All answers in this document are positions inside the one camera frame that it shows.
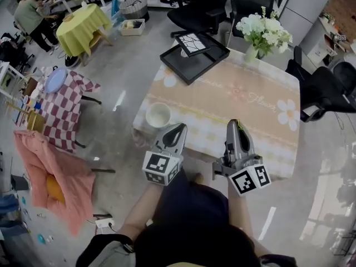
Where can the person's left forearm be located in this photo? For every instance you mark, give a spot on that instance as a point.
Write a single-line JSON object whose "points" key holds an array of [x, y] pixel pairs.
{"points": [[142, 204]]}

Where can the cluttered desk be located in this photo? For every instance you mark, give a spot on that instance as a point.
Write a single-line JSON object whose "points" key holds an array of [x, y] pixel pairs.
{"points": [[333, 35]]}

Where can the black framed cracked-pattern picture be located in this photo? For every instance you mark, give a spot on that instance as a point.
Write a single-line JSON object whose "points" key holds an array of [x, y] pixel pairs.
{"points": [[193, 44]]}

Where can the person's dark clothing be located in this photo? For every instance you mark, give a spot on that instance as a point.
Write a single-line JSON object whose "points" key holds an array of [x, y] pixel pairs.
{"points": [[192, 218]]}

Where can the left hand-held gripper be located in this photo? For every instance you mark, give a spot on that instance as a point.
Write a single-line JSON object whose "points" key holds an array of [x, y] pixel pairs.
{"points": [[160, 167]]}

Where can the black rectangular tray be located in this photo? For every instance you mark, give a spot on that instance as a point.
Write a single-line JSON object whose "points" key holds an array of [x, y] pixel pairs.
{"points": [[194, 65]]}

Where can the white shelf unit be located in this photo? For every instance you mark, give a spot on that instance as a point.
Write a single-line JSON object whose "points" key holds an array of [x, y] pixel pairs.
{"points": [[8, 78]]}

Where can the red checkered tablecloth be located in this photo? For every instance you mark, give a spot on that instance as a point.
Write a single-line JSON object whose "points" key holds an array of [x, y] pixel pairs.
{"points": [[64, 113]]}

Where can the pink blanket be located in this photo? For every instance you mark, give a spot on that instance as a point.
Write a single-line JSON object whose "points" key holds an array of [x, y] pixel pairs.
{"points": [[69, 182]]}

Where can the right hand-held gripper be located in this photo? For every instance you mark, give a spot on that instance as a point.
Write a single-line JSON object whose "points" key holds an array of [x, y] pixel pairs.
{"points": [[247, 178]]}

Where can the grey shoulder bag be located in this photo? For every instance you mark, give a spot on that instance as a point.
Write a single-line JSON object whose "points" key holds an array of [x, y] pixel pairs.
{"points": [[108, 253]]}

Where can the white flower bouquet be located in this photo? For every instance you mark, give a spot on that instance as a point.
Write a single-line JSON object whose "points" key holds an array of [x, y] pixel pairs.
{"points": [[264, 30]]}

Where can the grey woven basket bag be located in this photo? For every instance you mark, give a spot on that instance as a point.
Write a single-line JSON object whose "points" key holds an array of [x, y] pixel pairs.
{"points": [[134, 8]]}

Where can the beige floral tablecloth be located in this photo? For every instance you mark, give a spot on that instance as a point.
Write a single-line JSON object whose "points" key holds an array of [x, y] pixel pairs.
{"points": [[222, 93]]}

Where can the black office chair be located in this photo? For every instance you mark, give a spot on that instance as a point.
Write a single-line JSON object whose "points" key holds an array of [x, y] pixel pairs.
{"points": [[322, 93], [250, 1], [200, 7]]}

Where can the yellow woven basket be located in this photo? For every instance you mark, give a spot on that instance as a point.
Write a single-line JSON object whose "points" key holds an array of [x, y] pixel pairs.
{"points": [[36, 121]]}

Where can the white storage box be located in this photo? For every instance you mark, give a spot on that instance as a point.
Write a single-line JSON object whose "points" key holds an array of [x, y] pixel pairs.
{"points": [[130, 28]]}

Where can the white cabinet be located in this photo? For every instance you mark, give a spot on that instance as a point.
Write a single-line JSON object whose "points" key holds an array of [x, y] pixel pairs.
{"points": [[303, 7]]}

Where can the pale green vase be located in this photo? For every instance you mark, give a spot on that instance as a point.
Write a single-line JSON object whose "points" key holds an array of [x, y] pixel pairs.
{"points": [[251, 54]]}

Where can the white power strip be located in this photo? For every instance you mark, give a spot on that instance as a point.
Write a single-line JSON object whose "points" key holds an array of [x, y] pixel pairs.
{"points": [[104, 223]]}

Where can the light blue plate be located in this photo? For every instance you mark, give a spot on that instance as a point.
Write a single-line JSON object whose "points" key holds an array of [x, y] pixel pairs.
{"points": [[55, 81]]}

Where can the yellow-green tablecloth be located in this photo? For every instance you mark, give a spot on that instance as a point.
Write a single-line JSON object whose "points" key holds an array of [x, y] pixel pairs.
{"points": [[80, 26]]}

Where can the black sneakers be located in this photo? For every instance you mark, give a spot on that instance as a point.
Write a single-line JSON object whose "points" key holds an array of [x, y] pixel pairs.
{"points": [[72, 61]]}

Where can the white cup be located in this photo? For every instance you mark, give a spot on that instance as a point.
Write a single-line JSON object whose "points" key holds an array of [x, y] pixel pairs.
{"points": [[158, 115]]}

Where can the person's right forearm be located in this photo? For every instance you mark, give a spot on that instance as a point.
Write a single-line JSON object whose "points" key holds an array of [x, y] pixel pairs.
{"points": [[242, 213]]}

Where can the orange cushion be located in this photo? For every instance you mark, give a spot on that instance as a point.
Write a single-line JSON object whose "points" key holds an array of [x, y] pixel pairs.
{"points": [[55, 189]]}

